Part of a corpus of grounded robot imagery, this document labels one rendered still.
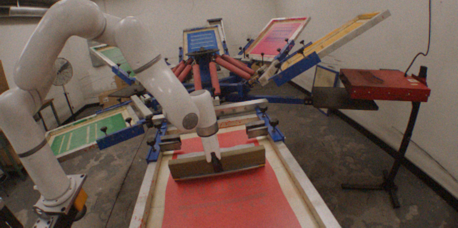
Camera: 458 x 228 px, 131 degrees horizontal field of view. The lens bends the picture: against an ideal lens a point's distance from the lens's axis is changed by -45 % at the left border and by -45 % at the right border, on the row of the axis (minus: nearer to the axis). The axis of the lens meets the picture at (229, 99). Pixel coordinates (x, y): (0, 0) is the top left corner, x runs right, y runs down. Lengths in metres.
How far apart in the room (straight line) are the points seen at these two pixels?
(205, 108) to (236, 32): 4.47
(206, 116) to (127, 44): 0.30
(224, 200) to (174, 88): 0.40
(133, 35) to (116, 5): 4.98
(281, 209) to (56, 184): 0.65
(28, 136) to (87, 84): 5.56
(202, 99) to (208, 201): 0.34
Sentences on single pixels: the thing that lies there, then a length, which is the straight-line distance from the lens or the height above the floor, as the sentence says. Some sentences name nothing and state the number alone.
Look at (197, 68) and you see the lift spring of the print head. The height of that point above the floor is 1.21.
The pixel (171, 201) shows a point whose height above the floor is 0.95.
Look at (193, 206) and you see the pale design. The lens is 0.67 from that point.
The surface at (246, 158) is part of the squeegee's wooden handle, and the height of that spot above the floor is 1.03.
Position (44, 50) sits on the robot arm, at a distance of 0.50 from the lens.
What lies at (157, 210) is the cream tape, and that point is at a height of 0.95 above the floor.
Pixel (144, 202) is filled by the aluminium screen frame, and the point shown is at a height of 0.99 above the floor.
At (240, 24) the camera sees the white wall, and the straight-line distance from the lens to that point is 4.99.
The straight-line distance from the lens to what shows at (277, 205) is 0.64.
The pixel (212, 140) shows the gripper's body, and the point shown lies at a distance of 0.60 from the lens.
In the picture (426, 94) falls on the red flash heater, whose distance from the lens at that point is 1.48.
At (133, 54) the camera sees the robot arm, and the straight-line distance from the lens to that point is 0.47.
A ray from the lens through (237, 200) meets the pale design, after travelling 0.66.
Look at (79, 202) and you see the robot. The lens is 0.66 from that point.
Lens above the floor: 1.47
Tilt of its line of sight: 21 degrees down
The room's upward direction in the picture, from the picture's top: 7 degrees counter-clockwise
